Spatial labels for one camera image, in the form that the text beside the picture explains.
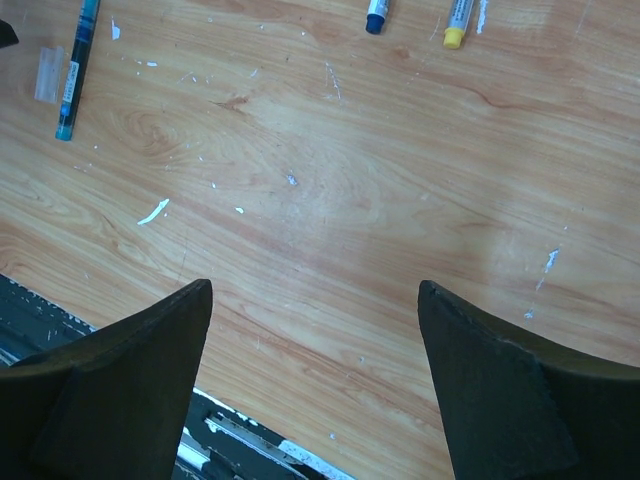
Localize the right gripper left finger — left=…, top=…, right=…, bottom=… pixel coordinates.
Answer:
left=1, top=279, right=212, bottom=479

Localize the white marker blue tip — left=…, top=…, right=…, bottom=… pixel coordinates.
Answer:
left=365, top=0, right=390, bottom=35

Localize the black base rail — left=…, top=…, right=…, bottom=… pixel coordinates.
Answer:
left=1, top=278, right=343, bottom=479

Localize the white pen yellow end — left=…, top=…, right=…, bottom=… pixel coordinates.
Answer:
left=443, top=0, right=474, bottom=49

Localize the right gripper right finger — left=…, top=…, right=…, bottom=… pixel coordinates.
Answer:
left=418, top=280, right=639, bottom=479

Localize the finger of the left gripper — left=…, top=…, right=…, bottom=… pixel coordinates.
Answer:
left=0, top=20, right=19, bottom=48

